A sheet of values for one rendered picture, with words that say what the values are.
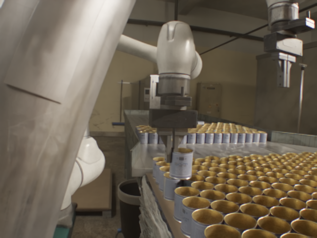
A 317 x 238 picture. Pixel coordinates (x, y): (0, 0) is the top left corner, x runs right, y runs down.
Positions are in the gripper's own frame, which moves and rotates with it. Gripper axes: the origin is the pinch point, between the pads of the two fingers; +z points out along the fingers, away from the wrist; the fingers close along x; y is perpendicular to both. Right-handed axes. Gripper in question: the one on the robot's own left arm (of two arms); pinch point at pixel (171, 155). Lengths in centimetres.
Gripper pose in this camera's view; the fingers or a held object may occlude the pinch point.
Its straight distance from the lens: 63.3
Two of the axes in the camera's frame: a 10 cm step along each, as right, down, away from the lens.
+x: -9.8, -0.2, -2.0
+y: -2.0, -0.8, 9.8
